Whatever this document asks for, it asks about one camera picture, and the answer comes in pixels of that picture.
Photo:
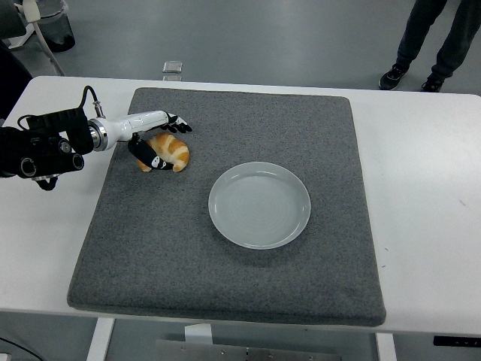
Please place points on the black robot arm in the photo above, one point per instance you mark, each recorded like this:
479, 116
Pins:
37, 139

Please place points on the grey felt mat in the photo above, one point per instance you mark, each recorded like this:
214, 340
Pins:
188, 263

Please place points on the white table leg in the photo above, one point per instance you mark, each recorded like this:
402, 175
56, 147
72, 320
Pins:
386, 349
99, 342

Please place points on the black trash bin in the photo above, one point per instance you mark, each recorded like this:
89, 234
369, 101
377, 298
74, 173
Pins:
60, 34

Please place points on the golden croissant bread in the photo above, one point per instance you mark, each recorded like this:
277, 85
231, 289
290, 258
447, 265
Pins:
174, 148

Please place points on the metal floor socket box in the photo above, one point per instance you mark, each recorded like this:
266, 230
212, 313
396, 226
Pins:
173, 66
172, 78

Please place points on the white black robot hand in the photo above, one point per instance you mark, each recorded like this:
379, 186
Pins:
135, 122

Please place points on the round grey plate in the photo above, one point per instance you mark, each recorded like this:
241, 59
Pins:
259, 210

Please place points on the white chair base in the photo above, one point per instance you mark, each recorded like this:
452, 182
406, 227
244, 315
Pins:
31, 9

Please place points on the grey chair seat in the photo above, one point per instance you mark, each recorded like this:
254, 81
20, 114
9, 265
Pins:
11, 19

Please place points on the person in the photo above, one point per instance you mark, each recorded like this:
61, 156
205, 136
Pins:
417, 30

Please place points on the grey metal plate with screws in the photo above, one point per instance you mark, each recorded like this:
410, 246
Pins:
240, 353

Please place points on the black table control panel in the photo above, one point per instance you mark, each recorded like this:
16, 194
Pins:
456, 340

